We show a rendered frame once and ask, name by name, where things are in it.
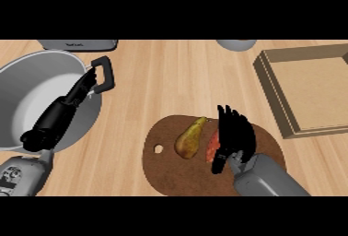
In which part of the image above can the grey pot with black handle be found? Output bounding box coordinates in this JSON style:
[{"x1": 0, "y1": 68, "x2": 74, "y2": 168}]
[{"x1": 0, "y1": 49, "x2": 117, "y2": 154}]

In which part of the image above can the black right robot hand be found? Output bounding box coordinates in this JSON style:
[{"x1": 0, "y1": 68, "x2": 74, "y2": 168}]
[{"x1": 211, "y1": 104, "x2": 259, "y2": 175}]

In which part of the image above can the yellow-brown pear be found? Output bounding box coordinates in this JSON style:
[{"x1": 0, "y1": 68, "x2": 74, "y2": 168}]
[{"x1": 175, "y1": 116, "x2": 210, "y2": 160}]

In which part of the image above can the orange sweet potato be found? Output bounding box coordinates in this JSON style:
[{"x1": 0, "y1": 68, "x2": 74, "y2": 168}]
[{"x1": 206, "y1": 128, "x2": 223, "y2": 164}]

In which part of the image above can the grey appliance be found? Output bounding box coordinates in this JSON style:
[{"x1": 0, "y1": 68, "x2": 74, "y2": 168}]
[{"x1": 37, "y1": 40, "x2": 120, "y2": 53}]

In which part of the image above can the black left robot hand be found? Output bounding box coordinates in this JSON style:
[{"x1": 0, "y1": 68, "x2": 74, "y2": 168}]
[{"x1": 20, "y1": 66, "x2": 99, "y2": 153}]

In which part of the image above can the cardboard box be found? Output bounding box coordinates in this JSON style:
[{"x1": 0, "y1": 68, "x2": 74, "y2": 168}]
[{"x1": 253, "y1": 43, "x2": 348, "y2": 140}]

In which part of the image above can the brown round cutting board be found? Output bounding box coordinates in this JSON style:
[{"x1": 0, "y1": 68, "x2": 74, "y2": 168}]
[{"x1": 142, "y1": 114, "x2": 288, "y2": 197}]

